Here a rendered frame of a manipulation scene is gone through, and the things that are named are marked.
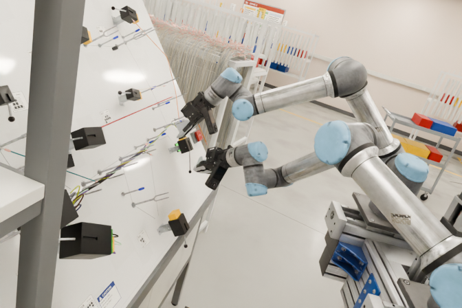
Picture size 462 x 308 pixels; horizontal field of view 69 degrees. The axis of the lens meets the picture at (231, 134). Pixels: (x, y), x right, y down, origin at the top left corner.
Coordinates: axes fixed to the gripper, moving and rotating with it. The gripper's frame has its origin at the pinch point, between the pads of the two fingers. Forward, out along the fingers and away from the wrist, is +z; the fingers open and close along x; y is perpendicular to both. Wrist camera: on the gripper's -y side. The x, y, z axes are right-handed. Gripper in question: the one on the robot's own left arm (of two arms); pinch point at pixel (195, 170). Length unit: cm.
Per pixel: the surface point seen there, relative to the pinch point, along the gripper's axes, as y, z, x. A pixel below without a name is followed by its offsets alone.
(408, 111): 494, 88, -664
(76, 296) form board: -55, -16, 38
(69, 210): -40, -31, 54
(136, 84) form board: 22.4, 4.5, 36.4
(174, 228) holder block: -28.2, -9.0, 9.4
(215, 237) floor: 10, 98, -112
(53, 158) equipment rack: -42, -63, 69
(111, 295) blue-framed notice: -53, -12, 27
